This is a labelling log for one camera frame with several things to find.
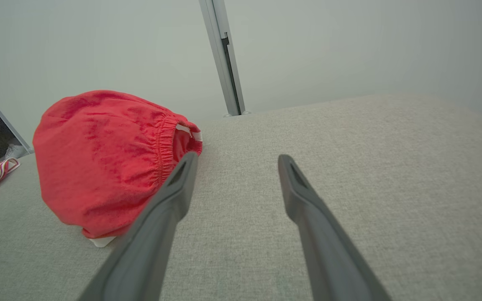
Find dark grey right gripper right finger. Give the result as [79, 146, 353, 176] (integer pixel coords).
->
[278, 154, 392, 301]

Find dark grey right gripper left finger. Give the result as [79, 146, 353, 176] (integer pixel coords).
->
[78, 151, 199, 301]

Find red shorts with white waistband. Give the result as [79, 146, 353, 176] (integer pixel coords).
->
[33, 90, 203, 248]

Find grey metal partition post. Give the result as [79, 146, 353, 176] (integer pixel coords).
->
[198, 0, 251, 117]

